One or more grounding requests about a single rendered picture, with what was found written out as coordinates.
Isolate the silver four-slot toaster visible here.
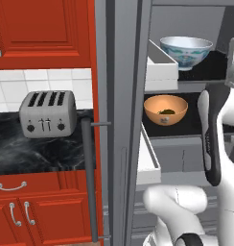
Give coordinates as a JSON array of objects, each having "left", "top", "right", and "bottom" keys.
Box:
[{"left": 18, "top": 89, "right": 78, "bottom": 139}]

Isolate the dark grey fridge door handle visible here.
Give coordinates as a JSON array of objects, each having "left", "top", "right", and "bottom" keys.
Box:
[{"left": 81, "top": 116, "right": 112, "bottom": 243}]

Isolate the white fridge door bin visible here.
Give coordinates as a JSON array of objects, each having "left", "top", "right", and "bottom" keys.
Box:
[
  {"left": 136, "top": 122, "right": 162, "bottom": 185},
  {"left": 144, "top": 38, "right": 180, "bottom": 92}
]

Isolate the red wall cupboard door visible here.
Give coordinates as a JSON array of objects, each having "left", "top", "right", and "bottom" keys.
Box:
[{"left": 0, "top": 0, "right": 93, "bottom": 70}]

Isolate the silver cupboard door handle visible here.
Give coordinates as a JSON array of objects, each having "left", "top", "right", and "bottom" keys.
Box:
[
  {"left": 8, "top": 202, "right": 23, "bottom": 228},
  {"left": 23, "top": 201, "right": 36, "bottom": 227}
]

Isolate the dark green avocado piece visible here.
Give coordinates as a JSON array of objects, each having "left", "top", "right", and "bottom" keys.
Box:
[{"left": 157, "top": 109, "right": 176, "bottom": 116}]

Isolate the grey fridge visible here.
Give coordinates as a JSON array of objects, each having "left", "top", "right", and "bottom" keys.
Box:
[{"left": 134, "top": 0, "right": 234, "bottom": 246}]

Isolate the grey fridge door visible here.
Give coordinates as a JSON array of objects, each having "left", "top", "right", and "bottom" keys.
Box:
[{"left": 94, "top": 0, "right": 154, "bottom": 246}]

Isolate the white and blue patterned bowl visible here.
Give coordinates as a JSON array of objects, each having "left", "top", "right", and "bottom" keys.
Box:
[{"left": 159, "top": 36, "right": 214, "bottom": 72}]

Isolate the grey fridge crisper drawer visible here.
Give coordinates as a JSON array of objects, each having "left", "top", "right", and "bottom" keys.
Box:
[{"left": 150, "top": 136, "right": 206, "bottom": 175}]

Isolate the red base cupboard door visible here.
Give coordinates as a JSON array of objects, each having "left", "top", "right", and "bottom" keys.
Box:
[
  {"left": 0, "top": 200, "right": 20, "bottom": 246},
  {"left": 16, "top": 195, "right": 93, "bottom": 246}
]

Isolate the silver drawer handle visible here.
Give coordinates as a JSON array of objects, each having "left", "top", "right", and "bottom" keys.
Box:
[{"left": 0, "top": 181, "right": 28, "bottom": 192}]

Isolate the orange bowl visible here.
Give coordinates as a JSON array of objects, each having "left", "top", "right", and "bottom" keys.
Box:
[{"left": 143, "top": 94, "right": 189, "bottom": 127}]

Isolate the red drawer front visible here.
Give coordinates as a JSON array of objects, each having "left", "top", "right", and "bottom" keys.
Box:
[{"left": 0, "top": 172, "right": 65, "bottom": 200}]

